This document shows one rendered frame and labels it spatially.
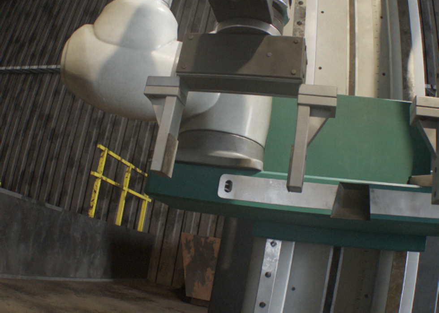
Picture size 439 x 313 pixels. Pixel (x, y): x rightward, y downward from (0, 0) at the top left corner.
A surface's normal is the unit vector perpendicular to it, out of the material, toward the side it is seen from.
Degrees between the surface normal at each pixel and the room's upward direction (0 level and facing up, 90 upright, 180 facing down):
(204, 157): 90
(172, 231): 90
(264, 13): 180
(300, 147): 90
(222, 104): 93
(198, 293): 105
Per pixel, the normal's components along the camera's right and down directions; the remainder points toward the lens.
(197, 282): -0.27, -0.04
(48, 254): 0.96, 0.09
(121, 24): 0.04, -0.16
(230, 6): -0.17, 0.95
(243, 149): 0.51, -0.25
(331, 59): -0.24, -0.31
